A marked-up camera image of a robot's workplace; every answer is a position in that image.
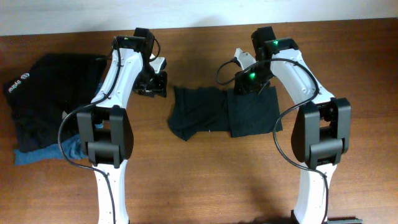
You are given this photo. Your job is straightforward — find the dark green t-shirt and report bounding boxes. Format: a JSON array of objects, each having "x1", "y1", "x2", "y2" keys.
[{"x1": 168, "y1": 86, "x2": 280, "y2": 141}]

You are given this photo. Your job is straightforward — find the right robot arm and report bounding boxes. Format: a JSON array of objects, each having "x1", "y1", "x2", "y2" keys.
[{"x1": 234, "y1": 26, "x2": 351, "y2": 224}]

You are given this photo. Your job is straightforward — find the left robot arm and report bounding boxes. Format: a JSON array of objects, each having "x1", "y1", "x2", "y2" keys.
[{"x1": 76, "y1": 28, "x2": 167, "y2": 223}]

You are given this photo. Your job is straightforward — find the black folded garment with logo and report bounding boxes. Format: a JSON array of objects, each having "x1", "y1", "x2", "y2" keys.
[{"x1": 2, "y1": 54, "x2": 107, "y2": 152}]

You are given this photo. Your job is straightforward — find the blue denim jeans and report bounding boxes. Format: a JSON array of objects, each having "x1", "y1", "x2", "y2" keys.
[{"x1": 14, "y1": 80, "x2": 105, "y2": 166}]

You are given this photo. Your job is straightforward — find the right black cable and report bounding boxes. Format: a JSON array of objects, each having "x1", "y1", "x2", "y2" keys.
[{"x1": 215, "y1": 57, "x2": 330, "y2": 224}]

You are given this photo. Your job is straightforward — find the black cable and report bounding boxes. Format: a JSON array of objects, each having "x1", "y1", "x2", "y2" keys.
[
  {"x1": 57, "y1": 37, "x2": 122, "y2": 224},
  {"x1": 215, "y1": 57, "x2": 330, "y2": 224}
]

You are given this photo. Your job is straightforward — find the left black cable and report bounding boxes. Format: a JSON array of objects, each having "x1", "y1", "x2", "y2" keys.
[{"x1": 57, "y1": 37, "x2": 122, "y2": 224}]

